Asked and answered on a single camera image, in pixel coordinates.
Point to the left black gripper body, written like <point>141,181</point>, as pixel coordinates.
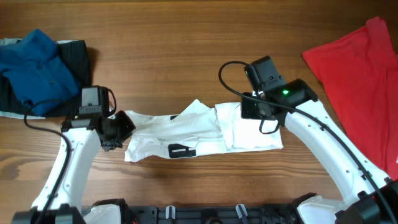
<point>123,125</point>

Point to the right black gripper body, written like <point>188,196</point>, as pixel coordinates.
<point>247,107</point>

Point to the white t-shirt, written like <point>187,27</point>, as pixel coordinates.
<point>199,131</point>

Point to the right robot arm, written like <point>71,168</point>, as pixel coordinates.
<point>369,195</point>

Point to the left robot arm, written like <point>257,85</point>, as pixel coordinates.
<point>95,126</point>

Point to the black folded garment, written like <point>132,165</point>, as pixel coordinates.
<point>76,57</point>

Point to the blue folded shirt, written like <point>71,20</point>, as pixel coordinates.
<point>37,74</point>

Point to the red t-shirt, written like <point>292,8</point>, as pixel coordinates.
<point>359,75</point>

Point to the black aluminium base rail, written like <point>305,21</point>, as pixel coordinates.
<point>266,214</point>

